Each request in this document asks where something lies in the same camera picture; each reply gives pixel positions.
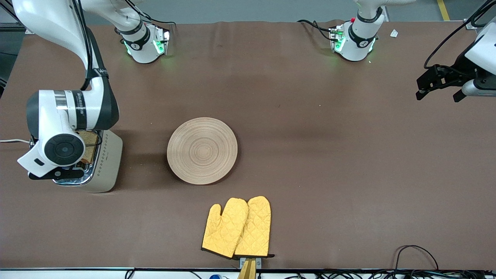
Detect round wooden plate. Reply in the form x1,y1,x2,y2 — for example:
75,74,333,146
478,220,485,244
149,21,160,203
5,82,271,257
167,117,238,185

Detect brown bread slice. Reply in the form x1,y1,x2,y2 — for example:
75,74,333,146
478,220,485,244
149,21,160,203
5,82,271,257
77,131,100,164

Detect beige chrome two-slot toaster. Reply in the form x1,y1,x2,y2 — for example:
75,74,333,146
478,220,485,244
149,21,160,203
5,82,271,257
53,130,123,193

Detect brown table cover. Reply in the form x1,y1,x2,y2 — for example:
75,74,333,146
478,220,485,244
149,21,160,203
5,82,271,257
0,19,496,270

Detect yellow quilted oven mitt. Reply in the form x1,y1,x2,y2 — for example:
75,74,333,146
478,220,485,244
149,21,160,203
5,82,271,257
234,196,276,258
201,198,249,259

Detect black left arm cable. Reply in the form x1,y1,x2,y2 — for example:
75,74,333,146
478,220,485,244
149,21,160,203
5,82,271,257
424,0,496,70

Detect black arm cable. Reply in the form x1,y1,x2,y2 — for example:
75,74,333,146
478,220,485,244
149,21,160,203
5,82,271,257
424,0,496,70
71,0,103,91

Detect aluminium frame profile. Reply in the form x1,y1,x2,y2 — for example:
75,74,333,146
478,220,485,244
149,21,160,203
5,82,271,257
0,8,31,34
464,0,496,30

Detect black left base cable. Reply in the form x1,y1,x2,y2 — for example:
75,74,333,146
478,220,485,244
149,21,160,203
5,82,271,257
298,19,338,41

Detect black base cable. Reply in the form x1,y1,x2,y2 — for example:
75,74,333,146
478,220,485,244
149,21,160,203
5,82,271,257
122,0,175,28
298,19,338,41

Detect black looped cable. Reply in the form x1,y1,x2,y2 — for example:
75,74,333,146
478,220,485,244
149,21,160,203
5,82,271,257
394,245,440,271

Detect black cable tangle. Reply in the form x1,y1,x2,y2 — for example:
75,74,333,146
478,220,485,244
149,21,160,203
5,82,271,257
285,270,496,279

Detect grey metal bracket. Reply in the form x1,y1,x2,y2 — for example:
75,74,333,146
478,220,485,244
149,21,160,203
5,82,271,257
239,257,262,270

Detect black right base cable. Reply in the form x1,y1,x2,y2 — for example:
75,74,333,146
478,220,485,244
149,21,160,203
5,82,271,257
122,0,175,28

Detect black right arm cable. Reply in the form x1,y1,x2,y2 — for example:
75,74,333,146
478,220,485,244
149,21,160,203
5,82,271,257
71,0,103,91

